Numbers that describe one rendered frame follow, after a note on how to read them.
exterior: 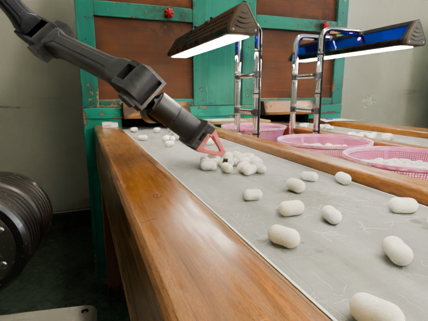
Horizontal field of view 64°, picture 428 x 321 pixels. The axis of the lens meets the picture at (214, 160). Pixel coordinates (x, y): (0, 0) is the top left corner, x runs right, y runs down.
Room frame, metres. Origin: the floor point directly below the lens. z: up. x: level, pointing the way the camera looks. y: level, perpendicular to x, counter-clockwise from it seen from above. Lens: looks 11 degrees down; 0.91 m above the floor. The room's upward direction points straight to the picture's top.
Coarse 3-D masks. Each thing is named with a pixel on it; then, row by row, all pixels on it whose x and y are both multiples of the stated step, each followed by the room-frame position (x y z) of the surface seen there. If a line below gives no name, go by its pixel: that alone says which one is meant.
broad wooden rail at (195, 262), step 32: (96, 128) 1.34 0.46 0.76; (128, 160) 0.69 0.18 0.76; (128, 192) 0.46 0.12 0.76; (160, 192) 0.46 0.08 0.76; (128, 224) 0.38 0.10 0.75; (160, 224) 0.35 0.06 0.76; (192, 224) 0.35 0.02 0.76; (224, 224) 0.35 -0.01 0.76; (128, 256) 0.41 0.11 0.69; (160, 256) 0.27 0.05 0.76; (192, 256) 0.27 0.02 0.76; (224, 256) 0.27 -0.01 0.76; (256, 256) 0.28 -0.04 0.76; (128, 288) 0.43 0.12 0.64; (160, 288) 0.23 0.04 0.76; (192, 288) 0.22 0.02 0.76; (224, 288) 0.22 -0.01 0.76; (256, 288) 0.22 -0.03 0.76; (288, 288) 0.22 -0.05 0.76; (160, 320) 0.21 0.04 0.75; (192, 320) 0.19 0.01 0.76; (224, 320) 0.19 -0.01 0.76; (256, 320) 0.19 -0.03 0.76; (288, 320) 0.19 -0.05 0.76; (320, 320) 0.19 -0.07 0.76
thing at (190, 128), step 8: (184, 112) 0.74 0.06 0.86; (176, 120) 0.73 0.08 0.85; (184, 120) 0.73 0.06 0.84; (192, 120) 0.75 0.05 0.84; (200, 120) 0.77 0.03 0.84; (176, 128) 0.73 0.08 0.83; (184, 128) 0.74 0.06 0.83; (192, 128) 0.74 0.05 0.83; (200, 128) 0.74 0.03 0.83; (208, 128) 0.73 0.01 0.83; (184, 136) 0.75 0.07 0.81; (192, 136) 0.74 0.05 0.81; (200, 136) 0.72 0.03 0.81; (192, 144) 0.72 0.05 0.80
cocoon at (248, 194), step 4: (244, 192) 0.50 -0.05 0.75; (248, 192) 0.50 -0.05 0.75; (252, 192) 0.50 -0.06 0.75; (256, 192) 0.50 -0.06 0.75; (260, 192) 0.50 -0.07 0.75; (244, 196) 0.50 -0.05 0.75; (248, 196) 0.50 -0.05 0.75; (252, 196) 0.50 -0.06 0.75; (256, 196) 0.50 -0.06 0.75; (260, 196) 0.50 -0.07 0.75; (248, 200) 0.50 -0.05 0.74
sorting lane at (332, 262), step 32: (160, 160) 0.81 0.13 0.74; (192, 160) 0.81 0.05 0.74; (288, 160) 0.81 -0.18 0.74; (192, 192) 0.54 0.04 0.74; (224, 192) 0.55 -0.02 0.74; (288, 192) 0.55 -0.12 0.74; (320, 192) 0.55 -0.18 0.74; (352, 192) 0.55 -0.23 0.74; (384, 192) 0.54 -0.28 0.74; (256, 224) 0.41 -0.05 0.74; (288, 224) 0.41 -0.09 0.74; (320, 224) 0.41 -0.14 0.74; (352, 224) 0.41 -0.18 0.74; (384, 224) 0.41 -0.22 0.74; (416, 224) 0.41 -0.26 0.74; (288, 256) 0.32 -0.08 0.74; (320, 256) 0.32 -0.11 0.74; (352, 256) 0.32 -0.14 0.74; (384, 256) 0.32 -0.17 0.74; (416, 256) 0.32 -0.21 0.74; (320, 288) 0.26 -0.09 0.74; (352, 288) 0.26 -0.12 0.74; (384, 288) 0.26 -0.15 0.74; (416, 288) 0.26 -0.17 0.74; (352, 320) 0.22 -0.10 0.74; (416, 320) 0.22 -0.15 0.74
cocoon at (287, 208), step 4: (296, 200) 0.44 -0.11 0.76; (280, 204) 0.44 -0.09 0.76; (284, 204) 0.43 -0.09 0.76; (288, 204) 0.43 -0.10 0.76; (292, 204) 0.43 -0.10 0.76; (296, 204) 0.43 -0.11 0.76; (300, 204) 0.43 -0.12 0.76; (280, 208) 0.43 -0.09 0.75; (284, 208) 0.43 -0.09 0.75; (288, 208) 0.43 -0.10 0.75; (292, 208) 0.43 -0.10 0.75; (296, 208) 0.43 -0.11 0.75; (300, 208) 0.43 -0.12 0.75; (280, 212) 0.43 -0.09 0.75; (284, 212) 0.43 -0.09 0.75; (288, 212) 0.43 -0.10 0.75; (292, 212) 0.43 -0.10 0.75; (296, 212) 0.43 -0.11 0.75; (300, 212) 0.43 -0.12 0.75
